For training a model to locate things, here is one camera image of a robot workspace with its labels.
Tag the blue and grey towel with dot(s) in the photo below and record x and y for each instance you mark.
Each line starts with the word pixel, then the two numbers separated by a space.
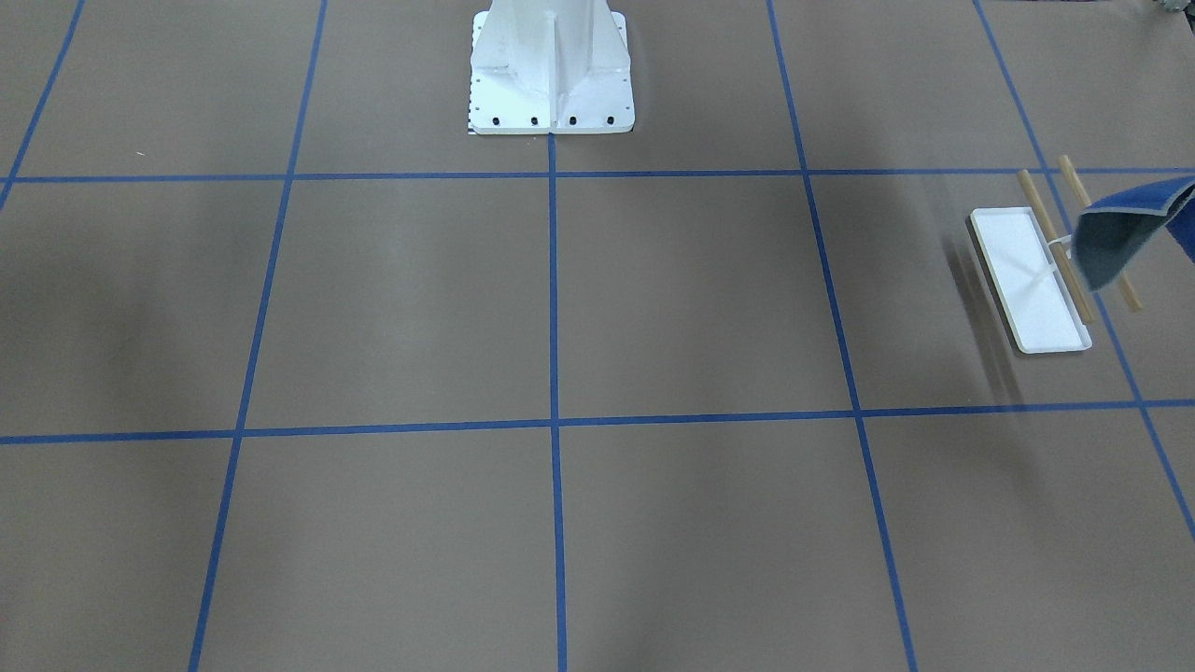
pixel 1112 231

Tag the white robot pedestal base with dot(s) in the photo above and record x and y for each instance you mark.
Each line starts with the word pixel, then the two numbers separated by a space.
pixel 541 67

